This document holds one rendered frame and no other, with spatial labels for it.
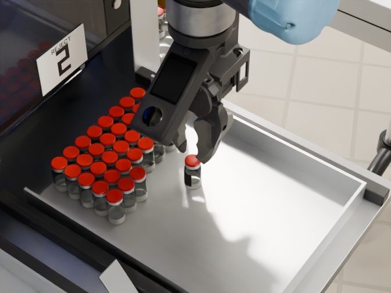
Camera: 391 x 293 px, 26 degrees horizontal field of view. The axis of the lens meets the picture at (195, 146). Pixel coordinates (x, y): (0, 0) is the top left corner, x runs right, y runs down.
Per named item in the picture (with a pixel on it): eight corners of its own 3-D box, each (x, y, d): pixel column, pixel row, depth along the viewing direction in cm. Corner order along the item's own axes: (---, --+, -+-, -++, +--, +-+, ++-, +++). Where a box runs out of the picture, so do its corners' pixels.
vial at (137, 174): (127, 197, 109) (124, 174, 105) (138, 186, 110) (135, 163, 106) (140, 205, 108) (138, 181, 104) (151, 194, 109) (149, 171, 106)
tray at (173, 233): (27, 206, 108) (23, 189, 105) (153, 92, 122) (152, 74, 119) (250, 347, 94) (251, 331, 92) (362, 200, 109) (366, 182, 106)
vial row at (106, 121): (51, 187, 110) (46, 163, 106) (138, 108, 120) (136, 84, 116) (63, 195, 109) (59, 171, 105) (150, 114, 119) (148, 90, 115)
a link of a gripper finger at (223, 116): (230, 145, 101) (226, 88, 95) (223, 153, 100) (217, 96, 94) (198, 131, 103) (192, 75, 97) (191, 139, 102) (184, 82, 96)
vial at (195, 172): (181, 184, 110) (180, 162, 107) (191, 174, 111) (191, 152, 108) (194, 192, 109) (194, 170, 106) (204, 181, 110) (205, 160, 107)
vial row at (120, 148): (77, 203, 108) (73, 179, 105) (163, 121, 118) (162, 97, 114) (90, 211, 107) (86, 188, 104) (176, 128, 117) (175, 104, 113)
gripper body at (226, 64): (250, 87, 102) (255, 7, 93) (209, 129, 97) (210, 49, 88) (198, 62, 105) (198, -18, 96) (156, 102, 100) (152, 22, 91)
